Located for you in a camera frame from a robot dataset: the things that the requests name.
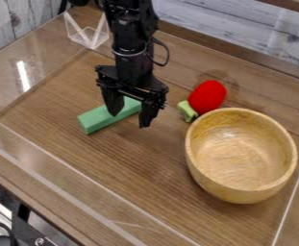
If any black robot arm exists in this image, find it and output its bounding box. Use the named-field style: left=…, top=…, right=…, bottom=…
left=95, top=0, right=170, bottom=128

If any green rectangular block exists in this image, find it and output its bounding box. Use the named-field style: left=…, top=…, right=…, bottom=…
left=78, top=97, right=142, bottom=135

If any small green block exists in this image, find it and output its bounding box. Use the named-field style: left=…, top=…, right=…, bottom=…
left=178, top=100, right=198, bottom=122

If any red plush ball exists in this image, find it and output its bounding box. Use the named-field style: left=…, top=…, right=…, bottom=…
left=187, top=80, right=227, bottom=114

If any clear acrylic front barrier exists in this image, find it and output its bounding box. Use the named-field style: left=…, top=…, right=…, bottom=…
left=0, top=122, right=201, bottom=246

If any light wooden bowl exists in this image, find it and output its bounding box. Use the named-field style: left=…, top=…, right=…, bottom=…
left=185, top=108, right=298, bottom=204

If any clear acrylic corner bracket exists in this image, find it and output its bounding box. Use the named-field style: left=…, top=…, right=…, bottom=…
left=63, top=12, right=110, bottom=50

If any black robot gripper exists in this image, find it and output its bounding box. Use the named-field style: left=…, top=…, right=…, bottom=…
left=95, top=51, right=170, bottom=128

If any black table leg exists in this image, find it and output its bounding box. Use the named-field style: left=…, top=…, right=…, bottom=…
left=12, top=203, right=31, bottom=231

